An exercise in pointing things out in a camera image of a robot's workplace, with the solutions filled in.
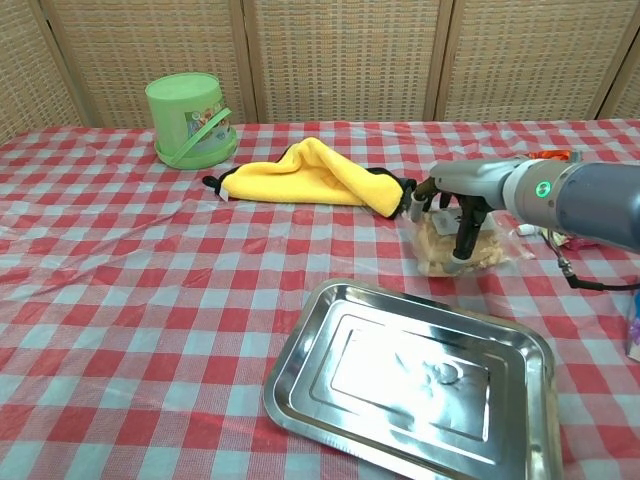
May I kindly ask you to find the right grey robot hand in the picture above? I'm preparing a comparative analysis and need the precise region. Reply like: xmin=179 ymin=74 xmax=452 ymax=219
xmin=409 ymin=157 xmax=531 ymax=277

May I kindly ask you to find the clear plastic bag of food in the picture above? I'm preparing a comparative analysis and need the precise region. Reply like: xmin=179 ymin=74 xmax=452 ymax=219
xmin=408 ymin=207 xmax=535 ymax=278

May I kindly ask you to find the stainless steel tray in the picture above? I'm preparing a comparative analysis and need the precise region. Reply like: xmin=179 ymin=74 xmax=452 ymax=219
xmin=262 ymin=277 xmax=565 ymax=480

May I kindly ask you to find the red white checkered tablecloth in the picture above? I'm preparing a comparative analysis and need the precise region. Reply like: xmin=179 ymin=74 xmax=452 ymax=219
xmin=0 ymin=118 xmax=640 ymax=480

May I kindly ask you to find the yellow microfibre cloth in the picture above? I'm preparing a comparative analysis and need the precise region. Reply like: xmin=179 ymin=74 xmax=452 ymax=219
xmin=202 ymin=136 xmax=418 ymax=219

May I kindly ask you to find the woven folding screen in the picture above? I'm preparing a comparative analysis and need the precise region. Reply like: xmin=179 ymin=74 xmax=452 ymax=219
xmin=0 ymin=0 xmax=640 ymax=145

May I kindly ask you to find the blue purple package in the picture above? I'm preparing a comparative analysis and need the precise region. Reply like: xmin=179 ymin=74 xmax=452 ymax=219
xmin=625 ymin=289 xmax=640 ymax=363

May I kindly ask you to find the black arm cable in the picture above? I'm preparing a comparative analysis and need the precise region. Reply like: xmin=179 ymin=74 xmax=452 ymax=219
xmin=539 ymin=225 xmax=640 ymax=292

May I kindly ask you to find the green plastic bucket with handle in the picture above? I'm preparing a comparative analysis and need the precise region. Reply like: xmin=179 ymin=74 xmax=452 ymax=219
xmin=144 ymin=72 xmax=239 ymax=172

